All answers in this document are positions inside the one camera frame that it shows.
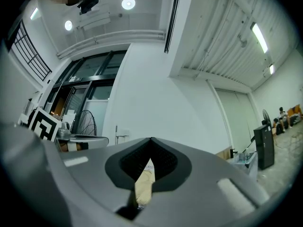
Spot large black wire-guard fan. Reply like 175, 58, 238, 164
71, 109, 98, 137

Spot black ceiling track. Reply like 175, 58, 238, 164
164, 0, 183, 54

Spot black head-mounted camera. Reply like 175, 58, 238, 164
77, 0, 99, 15

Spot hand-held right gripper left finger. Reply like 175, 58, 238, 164
0, 123, 151, 227

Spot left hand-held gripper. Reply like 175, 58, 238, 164
27, 106, 109, 148

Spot white ceiling air vent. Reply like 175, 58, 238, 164
79, 12, 112, 32

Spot black window grille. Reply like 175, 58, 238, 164
8, 20, 53, 81

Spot black-framed glass doors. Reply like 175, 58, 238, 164
44, 51, 127, 130

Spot tall black cabinet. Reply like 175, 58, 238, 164
253, 124, 275, 170

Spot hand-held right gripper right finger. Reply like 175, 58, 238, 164
132, 138, 270, 227

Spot beige cloth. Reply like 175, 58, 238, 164
134, 157, 156, 205

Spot black standing fan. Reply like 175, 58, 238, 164
262, 109, 272, 127

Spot plastic-wrapped box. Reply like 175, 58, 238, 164
233, 151, 258, 182

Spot brown cardboard sheet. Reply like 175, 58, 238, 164
215, 145, 234, 161

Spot yellow sofa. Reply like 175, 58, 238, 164
272, 105, 303, 134

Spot white ceiling pipes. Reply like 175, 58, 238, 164
56, 29, 165, 59

